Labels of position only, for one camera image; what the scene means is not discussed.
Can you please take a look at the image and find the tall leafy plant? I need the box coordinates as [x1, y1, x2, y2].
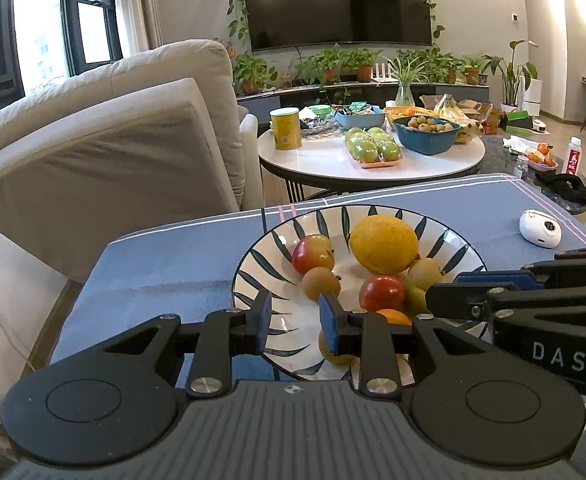
[483, 40, 538, 108]

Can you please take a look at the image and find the beige curtain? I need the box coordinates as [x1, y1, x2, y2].
[113, 0, 166, 56]

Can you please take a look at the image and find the yellow can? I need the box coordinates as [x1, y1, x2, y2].
[270, 107, 304, 151]

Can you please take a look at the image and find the pack of green apples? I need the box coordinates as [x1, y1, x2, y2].
[344, 126, 404, 168]

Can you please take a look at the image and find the black strap bag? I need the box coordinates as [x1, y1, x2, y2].
[535, 172, 586, 206]

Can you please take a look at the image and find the plate of tangerines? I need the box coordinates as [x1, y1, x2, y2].
[525, 144, 558, 172]

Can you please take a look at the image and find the dark marble table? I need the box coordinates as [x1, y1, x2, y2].
[473, 130, 586, 221]

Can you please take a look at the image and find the light blue basket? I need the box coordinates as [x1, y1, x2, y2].
[334, 107, 388, 129]

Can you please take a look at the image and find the beige recliner armchair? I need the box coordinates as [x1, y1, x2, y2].
[0, 39, 264, 286]

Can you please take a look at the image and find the blue basket of longans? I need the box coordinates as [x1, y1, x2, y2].
[393, 116, 461, 156]

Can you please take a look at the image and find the small brown round fruit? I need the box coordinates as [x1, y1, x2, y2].
[407, 257, 446, 292]
[301, 266, 342, 301]

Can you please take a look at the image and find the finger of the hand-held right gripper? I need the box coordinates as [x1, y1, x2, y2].
[425, 282, 524, 322]
[455, 244, 586, 291]

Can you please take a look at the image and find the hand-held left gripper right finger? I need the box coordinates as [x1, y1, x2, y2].
[319, 292, 504, 397]

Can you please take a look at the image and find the glass vase with plant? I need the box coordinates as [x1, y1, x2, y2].
[380, 55, 428, 107]

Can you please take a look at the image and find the potted green plant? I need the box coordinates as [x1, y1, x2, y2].
[460, 55, 488, 86]
[293, 45, 384, 86]
[398, 49, 466, 85]
[233, 52, 278, 96]

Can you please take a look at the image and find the white oval device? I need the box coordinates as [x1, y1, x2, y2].
[519, 209, 564, 249]

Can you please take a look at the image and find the white power cable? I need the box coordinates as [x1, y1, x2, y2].
[0, 310, 34, 377]

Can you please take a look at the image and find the green ivy vine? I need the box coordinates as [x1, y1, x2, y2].
[225, 0, 446, 51]

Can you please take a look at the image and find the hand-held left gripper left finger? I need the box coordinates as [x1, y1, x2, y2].
[93, 290, 274, 397]

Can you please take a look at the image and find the round white table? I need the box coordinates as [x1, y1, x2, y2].
[258, 127, 487, 196]

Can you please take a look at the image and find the small yellow fruit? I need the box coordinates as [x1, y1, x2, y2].
[318, 330, 356, 365]

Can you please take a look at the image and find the yellow lemon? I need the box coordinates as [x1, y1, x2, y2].
[349, 215, 420, 276]

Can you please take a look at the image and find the bunch of bananas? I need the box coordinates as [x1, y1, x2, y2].
[433, 94, 484, 143]

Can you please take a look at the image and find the small tangerine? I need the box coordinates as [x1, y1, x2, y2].
[375, 308, 414, 326]

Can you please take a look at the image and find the red labelled bottle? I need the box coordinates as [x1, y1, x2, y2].
[564, 136, 584, 177]

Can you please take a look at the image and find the white floor appliance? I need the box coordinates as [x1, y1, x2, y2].
[520, 77, 544, 116]

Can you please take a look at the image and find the white tissue paper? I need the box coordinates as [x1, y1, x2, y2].
[503, 132, 544, 153]

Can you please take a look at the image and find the yellow green fruit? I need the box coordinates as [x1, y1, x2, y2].
[405, 285, 431, 316]

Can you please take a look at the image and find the red tomato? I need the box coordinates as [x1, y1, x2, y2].
[292, 234, 336, 276]
[359, 275, 407, 313]

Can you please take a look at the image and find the green box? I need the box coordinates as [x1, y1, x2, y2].
[500, 110, 536, 131]

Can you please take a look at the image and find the blue striped tablecloth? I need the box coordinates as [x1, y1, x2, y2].
[50, 172, 586, 461]

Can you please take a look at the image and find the cardboard box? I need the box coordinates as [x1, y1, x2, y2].
[420, 94, 494, 122]

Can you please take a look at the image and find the striped white ceramic bowl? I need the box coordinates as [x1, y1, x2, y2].
[232, 205, 488, 381]

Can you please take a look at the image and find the black wall television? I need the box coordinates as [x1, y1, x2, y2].
[247, 0, 434, 52]

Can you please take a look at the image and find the orange plastic basket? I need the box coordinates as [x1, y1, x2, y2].
[384, 105, 436, 120]

